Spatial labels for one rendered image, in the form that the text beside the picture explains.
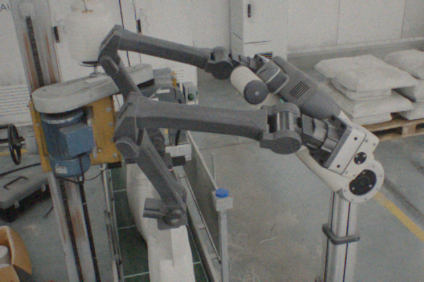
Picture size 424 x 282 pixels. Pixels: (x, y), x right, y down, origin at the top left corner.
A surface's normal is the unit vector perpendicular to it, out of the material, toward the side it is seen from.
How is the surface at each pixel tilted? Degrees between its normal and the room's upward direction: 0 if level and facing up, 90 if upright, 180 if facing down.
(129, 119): 119
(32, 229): 0
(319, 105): 66
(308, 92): 40
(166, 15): 90
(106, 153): 90
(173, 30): 90
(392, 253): 0
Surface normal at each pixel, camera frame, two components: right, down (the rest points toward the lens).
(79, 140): 0.64, 0.32
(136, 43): 0.18, 0.61
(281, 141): -0.04, 0.82
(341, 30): 0.25, 0.41
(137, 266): -0.03, -0.90
